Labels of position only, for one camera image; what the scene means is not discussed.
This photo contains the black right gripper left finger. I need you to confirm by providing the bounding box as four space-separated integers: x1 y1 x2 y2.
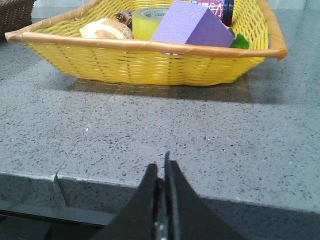
90 163 158 240

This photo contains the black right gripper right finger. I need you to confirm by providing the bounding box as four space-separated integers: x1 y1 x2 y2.
164 151 246 240

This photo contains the pink labelled black canister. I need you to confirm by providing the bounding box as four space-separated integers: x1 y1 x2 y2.
191 0 235 27

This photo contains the yellow woven basket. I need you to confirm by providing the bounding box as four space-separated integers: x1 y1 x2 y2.
5 0 288 86

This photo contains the brown wicker basket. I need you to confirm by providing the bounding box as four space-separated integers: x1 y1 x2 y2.
0 0 36 37

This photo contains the yellow packing tape roll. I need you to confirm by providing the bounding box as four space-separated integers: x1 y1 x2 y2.
131 7 169 40

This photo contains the green leafy toy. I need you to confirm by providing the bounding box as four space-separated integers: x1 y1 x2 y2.
228 27 250 49

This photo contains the purple foam block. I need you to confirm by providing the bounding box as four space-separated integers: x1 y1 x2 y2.
151 0 235 48

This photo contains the bread roll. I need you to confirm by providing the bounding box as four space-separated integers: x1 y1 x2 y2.
79 17 134 40

